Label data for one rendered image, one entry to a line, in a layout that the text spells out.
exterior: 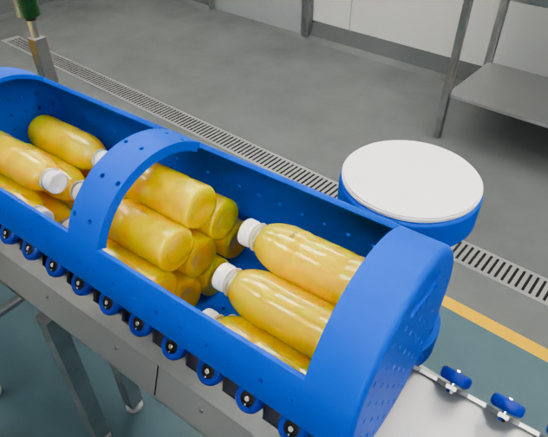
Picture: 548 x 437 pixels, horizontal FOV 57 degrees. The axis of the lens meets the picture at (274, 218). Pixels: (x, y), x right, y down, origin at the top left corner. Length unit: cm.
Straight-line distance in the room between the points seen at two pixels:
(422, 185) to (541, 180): 216
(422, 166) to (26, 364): 162
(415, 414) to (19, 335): 174
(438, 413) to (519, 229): 200
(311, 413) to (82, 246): 39
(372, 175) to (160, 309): 54
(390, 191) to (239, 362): 51
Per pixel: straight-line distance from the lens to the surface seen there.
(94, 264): 75
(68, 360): 151
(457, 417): 83
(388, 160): 109
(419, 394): 83
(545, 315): 237
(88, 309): 97
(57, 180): 93
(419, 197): 100
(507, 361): 215
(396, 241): 59
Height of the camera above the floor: 162
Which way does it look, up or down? 40 degrees down
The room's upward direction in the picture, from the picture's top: straight up
